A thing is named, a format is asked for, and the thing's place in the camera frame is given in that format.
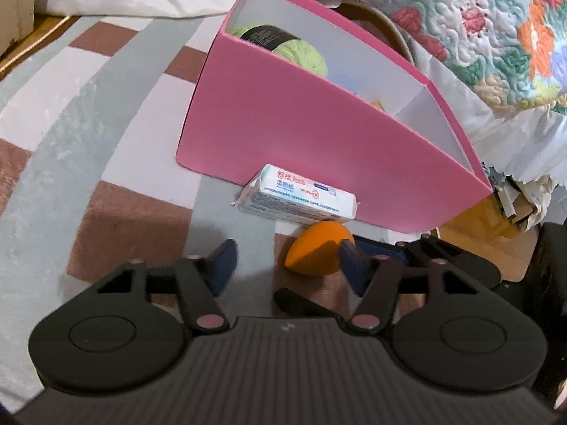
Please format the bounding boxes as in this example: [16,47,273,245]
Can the cardboard scraps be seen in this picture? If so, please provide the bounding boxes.
[483,166,555,232]

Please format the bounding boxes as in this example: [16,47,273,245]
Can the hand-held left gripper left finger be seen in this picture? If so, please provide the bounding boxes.
[97,238,238,334]

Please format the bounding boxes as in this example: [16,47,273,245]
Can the orange makeup sponge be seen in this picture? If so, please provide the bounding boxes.
[285,221,356,278]

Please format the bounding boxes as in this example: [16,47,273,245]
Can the pink cardboard box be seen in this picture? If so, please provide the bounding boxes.
[176,0,495,234]

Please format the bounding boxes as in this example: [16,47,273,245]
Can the green yarn ball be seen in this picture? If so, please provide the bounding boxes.
[227,24,329,79]

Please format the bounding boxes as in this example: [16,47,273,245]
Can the yellow flat packet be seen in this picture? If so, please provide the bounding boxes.
[436,197,535,282]

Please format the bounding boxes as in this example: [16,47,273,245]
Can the white wooden furniture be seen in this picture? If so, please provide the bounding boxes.
[0,0,40,51]

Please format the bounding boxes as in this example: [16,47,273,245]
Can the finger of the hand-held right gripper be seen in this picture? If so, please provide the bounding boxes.
[354,232,502,294]

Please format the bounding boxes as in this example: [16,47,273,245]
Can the brown round basket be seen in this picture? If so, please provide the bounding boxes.
[339,0,417,63]

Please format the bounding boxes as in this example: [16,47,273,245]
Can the white wet wipes pack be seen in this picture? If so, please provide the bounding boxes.
[230,164,360,225]

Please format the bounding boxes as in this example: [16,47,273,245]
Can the checkered green and brown rug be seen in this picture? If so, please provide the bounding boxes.
[0,15,444,408]

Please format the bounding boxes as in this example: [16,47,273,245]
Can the floral quilt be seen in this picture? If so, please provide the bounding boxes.
[266,0,567,116]

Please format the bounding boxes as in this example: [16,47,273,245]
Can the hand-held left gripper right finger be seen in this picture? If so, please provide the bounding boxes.
[338,241,483,332]

